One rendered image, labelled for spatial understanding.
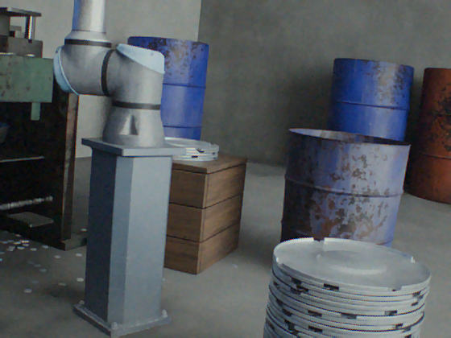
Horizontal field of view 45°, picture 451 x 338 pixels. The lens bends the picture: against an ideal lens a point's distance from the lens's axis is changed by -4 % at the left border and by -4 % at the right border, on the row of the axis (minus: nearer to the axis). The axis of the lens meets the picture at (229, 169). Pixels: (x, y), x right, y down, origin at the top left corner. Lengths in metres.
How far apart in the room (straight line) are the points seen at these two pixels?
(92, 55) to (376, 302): 0.85
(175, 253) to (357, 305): 1.01
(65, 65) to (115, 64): 0.13
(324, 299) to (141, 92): 0.65
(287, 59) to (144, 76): 3.59
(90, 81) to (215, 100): 3.82
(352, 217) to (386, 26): 2.98
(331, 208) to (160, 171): 0.65
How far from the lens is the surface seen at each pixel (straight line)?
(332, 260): 1.04
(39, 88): 1.91
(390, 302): 0.95
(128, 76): 1.33
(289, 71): 4.84
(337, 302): 0.95
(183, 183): 1.80
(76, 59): 1.38
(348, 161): 1.77
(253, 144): 4.97
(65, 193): 1.98
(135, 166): 1.30
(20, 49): 1.97
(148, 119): 1.33
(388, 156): 1.81
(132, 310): 1.41
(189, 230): 1.82
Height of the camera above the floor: 0.61
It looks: 8 degrees down
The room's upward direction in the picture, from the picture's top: 6 degrees clockwise
